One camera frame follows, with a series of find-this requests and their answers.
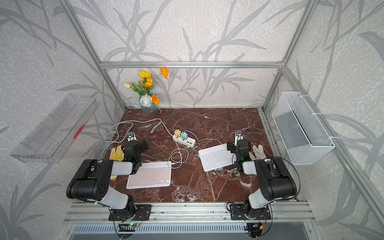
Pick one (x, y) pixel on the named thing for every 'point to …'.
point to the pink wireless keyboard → (151, 174)
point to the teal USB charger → (184, 135)
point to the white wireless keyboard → (217, 157)
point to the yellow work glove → (117, 154)
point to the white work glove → (259, 153)
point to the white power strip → (189, 141)
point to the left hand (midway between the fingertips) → (136, 140)
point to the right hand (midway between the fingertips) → (238, 138)
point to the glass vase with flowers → (147, 102)
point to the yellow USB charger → (178, 134)
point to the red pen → (79, 131)
